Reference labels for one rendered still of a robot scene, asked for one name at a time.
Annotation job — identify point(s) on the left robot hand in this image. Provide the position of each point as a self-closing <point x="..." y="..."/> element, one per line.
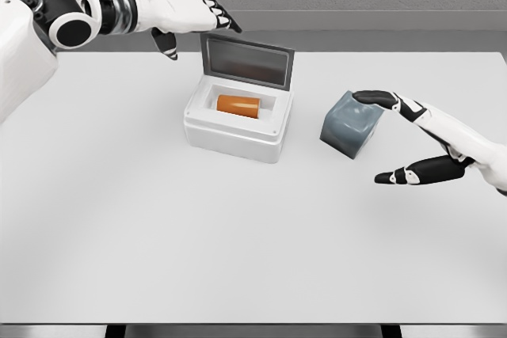
<point x="182" y="9"/>

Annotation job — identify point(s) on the grey cube block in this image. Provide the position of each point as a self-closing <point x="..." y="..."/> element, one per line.
<point x="346" y="128"/>

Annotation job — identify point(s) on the grey hinged box lid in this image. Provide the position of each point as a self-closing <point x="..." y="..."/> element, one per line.
<point x="245" y="59"/>

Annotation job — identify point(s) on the white open storage box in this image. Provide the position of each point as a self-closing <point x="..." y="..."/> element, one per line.
<point x="233" y="140"/>

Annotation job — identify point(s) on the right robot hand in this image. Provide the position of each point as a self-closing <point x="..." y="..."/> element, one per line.
<point x="455" y="136"/>

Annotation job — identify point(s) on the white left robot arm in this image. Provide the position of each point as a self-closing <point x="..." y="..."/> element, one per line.
<point x="67" y="5"/>

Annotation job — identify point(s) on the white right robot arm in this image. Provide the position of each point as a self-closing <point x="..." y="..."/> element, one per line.
<point x="500" y="164"/>

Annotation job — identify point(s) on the orange cylinder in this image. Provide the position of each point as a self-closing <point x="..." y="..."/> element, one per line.
<point x="235" y="105"/>

